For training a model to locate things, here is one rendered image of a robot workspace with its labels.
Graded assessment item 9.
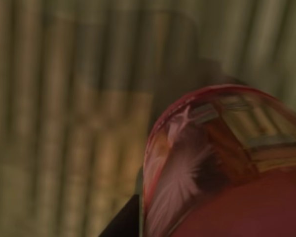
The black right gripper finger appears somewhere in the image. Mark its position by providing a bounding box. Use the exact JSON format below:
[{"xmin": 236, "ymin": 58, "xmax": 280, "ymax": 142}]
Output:
[{"xmin": 98, "ymin": 194, "xmax": 141, "ymax": 237}]

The bamboo slat mat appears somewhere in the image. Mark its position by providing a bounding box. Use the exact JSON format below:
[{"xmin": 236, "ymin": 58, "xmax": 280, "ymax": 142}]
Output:
[{"xmin": 0, "ymin": 0, "xmax": 296, "ymax": 237}]

